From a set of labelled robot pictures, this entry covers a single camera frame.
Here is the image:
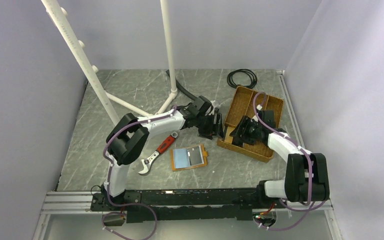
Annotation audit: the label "brown woven divided tray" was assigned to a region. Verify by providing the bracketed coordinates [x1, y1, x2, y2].
[217, 86, 284, 163]

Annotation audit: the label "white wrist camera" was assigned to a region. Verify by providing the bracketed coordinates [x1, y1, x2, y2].
[210, 100, 221, 115]
[256, 104, 264, 111]

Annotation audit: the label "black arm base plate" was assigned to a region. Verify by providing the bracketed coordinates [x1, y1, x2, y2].
[90, 187, 284, 223]

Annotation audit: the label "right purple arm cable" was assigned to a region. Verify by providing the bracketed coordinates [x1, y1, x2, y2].
[252, 92, 327, 232]

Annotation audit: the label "black rubber hose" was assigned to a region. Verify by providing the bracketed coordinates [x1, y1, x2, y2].
[165, 69, 201, 102]

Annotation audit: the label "aluminium extrusion rail frame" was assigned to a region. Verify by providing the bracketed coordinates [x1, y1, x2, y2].
[32, 69, 344, 240]

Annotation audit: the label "white PVC pipe frame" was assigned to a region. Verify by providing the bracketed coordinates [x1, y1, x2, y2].
[42, 0, 178, 125]

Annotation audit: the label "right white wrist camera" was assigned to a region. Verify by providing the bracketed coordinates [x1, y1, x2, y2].
[256, 104, 264, 111]

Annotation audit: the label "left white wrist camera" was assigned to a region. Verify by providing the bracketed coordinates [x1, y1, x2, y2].
[210, 100, 221, 115]

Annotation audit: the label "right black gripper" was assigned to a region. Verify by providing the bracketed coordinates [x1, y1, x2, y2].
[229, 115, 262, 146]

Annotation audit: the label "black VIP credit card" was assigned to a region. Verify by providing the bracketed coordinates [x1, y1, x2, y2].
[188, 151, 204, 167]

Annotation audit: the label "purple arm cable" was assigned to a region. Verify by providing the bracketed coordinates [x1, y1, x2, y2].
[101, 105, 160, 240]
[252, 92, 327, 232]

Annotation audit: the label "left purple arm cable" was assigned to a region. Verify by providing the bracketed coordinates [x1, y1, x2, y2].
[101, 105, 160, 240]

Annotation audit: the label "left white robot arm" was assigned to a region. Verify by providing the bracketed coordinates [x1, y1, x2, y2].
[103, 96, 224, 210]

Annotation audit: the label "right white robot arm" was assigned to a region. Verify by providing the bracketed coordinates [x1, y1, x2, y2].
[229, 110, 330, 208]

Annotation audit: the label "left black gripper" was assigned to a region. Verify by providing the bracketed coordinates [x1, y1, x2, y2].
[195, 112, 225, 141]

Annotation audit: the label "coiled black cable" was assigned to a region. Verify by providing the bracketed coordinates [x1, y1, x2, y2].
[226, 68, 258, 89]

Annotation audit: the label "red handled adjustable wrench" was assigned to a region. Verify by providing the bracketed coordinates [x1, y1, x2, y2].
[138, 132, 178, 176]

